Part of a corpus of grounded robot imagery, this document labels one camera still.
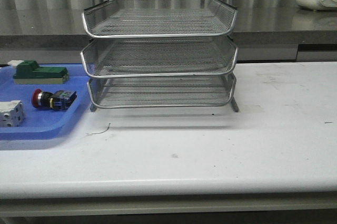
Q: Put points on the thin dark wire scrap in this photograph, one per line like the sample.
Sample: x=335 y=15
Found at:
x=100 y=132

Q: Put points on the white terminal block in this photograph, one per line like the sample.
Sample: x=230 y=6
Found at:
x=12 y=113

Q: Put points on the steel background counter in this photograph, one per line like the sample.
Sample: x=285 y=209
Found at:
x=279 y=34

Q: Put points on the silver mesh top tray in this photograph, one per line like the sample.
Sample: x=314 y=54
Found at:
x=159 y=18

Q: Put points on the blue plastic tray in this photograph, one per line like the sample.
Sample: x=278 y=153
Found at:
x=44 y=123

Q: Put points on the green electrical component block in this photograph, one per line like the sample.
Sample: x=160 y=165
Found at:
x=30 y=72

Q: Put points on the silver mesh bottom tray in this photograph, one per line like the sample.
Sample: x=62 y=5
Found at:
x=180 y=91

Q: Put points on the red emergency stop button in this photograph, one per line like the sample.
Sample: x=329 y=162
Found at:
x=60 y=100

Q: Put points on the silver mesh tray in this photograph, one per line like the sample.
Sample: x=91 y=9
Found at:
x=159 y=18
x=180 y=91
x=145 y=57

